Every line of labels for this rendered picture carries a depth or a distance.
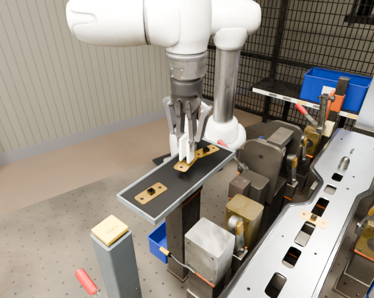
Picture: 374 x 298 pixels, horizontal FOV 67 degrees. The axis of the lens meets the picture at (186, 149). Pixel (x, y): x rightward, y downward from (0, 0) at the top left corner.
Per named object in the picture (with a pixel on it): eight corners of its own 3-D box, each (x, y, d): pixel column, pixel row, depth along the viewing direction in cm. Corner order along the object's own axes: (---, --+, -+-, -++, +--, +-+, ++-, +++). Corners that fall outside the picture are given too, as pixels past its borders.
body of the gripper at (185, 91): (161, 77, 63) (163, 113, 69) (195, 83, 60) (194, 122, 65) (178, 67, 69) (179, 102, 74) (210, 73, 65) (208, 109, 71)
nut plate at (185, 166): (185, 172, 74) (185, 168, 74) (172, 168, 76) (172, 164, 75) (199, 156, 80) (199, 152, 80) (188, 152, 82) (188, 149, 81)
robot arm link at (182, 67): (195, 57, 56) (194, 86, 59) (214, 47, 63) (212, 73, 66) (157, 51, 60) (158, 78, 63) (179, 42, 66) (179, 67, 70)
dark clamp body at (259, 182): (246, 265, 108) (260, 190, 87) (220, 249, 114) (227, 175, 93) (254, 252, 113) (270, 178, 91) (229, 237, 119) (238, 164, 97)
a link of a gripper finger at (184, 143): (181, 139, 73) (178, 139, 73) (181, 161, 77) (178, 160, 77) (187, 134, 75) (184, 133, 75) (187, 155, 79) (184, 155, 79)
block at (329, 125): (312, 188, 144) (332, 125, 123) (305, 185, 146) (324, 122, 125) (314, 184, 146) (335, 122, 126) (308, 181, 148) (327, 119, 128)
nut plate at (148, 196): (143, 205, 70) (142, 201, 70) (133, 198, 73) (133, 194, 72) (168, 189, 75) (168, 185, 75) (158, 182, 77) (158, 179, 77)
